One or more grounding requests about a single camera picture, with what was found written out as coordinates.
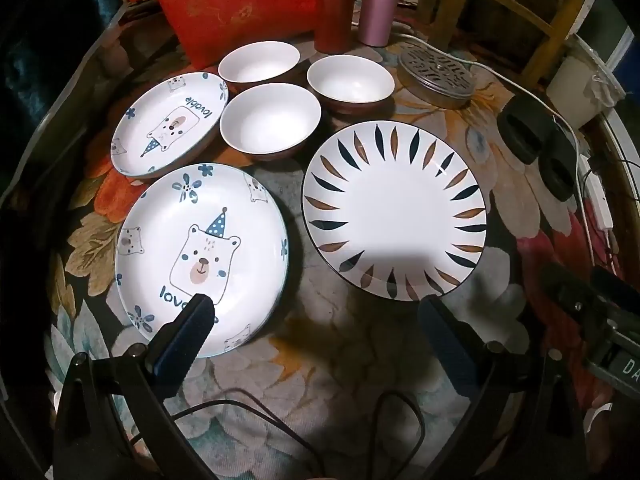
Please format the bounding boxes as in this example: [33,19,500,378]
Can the red thermos bottle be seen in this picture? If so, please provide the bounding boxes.
[314,0,368,55]

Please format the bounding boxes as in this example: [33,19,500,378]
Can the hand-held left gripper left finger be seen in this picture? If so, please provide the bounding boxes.
[52,293,217,480]

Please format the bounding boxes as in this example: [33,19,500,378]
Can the white bowl brown outside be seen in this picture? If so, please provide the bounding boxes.
[218,41,301,92]
[219,85,322,161]
[306,56,395,115]

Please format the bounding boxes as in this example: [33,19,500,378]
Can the wooden chair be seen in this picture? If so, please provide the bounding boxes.
[417,0,601,86]

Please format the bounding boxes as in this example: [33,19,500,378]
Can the white bin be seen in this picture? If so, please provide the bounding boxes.
[546,35,626,130]

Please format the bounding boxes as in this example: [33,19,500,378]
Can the dark teal cloth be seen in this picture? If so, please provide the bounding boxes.
[0,0,151,126]

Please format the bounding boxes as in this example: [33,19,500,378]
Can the white power strip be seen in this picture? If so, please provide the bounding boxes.
[580,155,615,233]

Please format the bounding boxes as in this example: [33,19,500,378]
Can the black slipper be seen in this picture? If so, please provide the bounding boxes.
[496,96,556,165]
[537,122,581,203]

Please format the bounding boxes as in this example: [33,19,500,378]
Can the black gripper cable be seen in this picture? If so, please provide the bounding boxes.
[165,390,426,480]

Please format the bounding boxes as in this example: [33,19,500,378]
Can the leaf pattern plate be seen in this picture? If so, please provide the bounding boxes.
[301,121,488,302]

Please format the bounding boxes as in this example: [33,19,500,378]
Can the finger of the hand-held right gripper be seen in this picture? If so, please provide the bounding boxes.
[539,261,619,342]
[590,266,640,313]

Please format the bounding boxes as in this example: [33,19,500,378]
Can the bear print plate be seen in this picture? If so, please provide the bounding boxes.
[115,162,291,359]
[110,72,230,180]

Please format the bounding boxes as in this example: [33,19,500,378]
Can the thin black cable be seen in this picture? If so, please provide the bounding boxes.
[585,110,640,271]

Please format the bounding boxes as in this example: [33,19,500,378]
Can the white cable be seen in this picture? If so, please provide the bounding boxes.
[350,20,601,273]

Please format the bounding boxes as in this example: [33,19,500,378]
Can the red bag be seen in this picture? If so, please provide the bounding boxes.
[142,0,321,68]

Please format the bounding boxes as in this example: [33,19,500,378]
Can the floral rug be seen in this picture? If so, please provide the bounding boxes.
[0,10,626,480]

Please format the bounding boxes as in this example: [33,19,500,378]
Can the round metal tin perforated lid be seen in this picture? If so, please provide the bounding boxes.
[398,45,475,109]

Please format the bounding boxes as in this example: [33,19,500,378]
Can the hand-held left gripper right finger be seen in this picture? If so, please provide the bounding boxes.
[417,296,598,480]

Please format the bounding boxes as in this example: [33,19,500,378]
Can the pink thermos bottle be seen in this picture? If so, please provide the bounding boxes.
[357,0,408,47]

